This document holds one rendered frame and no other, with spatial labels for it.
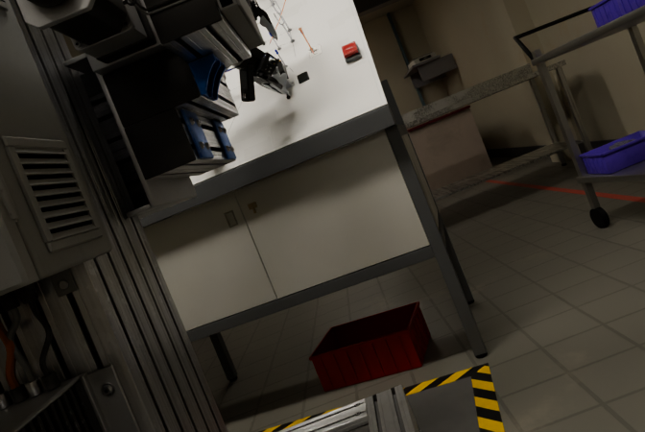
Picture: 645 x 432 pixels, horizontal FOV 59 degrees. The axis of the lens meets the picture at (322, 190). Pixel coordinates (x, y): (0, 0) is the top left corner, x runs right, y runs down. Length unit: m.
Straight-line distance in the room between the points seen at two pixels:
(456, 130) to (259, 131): 4.93
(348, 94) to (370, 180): 0.29
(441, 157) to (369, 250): 4.86
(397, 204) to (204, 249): 0.68
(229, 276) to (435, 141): 4.92
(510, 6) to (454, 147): 1.91
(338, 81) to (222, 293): 0.83
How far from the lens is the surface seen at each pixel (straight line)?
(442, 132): 6.69
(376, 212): 1.84
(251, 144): 1.92
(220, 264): 2.00
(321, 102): 1.90
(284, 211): 1.90
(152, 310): 0.94
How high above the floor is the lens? 0.76
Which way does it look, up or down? 2 degrees down
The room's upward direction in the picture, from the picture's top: 22 degrees counter-clockwise
